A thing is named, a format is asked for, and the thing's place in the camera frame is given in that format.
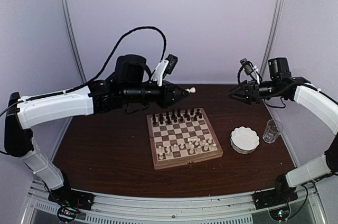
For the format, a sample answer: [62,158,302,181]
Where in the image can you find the aluminium frame post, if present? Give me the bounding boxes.
[60,0,87,83]
[260,0,285,76]

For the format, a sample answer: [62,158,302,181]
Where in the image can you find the right round controller board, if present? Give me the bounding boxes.
[269,207,290,221]

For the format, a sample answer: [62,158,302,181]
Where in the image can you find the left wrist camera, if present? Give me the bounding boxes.
[151,54,178,87]

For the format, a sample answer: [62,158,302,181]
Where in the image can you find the left aluminium frame post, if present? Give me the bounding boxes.
[60,0,87,83]

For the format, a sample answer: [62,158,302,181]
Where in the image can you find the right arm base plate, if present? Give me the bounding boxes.
[252,189,298,210]

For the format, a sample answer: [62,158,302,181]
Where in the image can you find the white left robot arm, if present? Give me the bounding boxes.
[3,54,190,205]

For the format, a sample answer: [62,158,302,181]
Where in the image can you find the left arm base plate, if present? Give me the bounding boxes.
[48,190,95,210]

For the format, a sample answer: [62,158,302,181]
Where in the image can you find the left round controller board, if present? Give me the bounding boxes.
[57,206,79,222]

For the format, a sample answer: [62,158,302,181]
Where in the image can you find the right aluminium frame post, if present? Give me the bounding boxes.
[260,0,285,76]

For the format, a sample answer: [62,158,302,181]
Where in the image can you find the aluminium front rail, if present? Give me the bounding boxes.
[23,176,328,224]

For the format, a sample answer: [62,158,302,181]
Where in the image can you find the round controller board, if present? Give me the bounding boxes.
[269,207,290,221]
[57,206,79,222]

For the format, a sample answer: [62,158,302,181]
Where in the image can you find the white scalloped ceramic bowl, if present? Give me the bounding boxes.
[230,126,260,154]

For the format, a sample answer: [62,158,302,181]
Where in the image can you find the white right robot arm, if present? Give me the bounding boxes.
[229,57,337,204]

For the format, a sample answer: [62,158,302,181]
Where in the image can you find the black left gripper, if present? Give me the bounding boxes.
[123,80,189,109]

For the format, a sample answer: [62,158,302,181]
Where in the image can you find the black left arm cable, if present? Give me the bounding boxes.
[0,26,167,119]

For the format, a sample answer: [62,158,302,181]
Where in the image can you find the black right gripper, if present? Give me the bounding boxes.
[229,79,284,105]

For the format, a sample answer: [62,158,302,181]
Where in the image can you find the black chess pieces rows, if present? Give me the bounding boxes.
[150,108,206,127]

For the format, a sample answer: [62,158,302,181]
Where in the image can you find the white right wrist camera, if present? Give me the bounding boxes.
[240,58,262,84]

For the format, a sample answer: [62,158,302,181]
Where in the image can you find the clear drinking glass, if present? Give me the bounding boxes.
[262,119,284,144]

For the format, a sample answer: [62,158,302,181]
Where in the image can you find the white queen chess piece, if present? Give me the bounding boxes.
[187,137,200,142]

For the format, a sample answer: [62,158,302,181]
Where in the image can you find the white knight chess piece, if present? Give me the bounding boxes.
[166,148,172,158]

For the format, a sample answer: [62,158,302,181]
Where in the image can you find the wooden chess board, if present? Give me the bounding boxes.
[147,108,223,170]

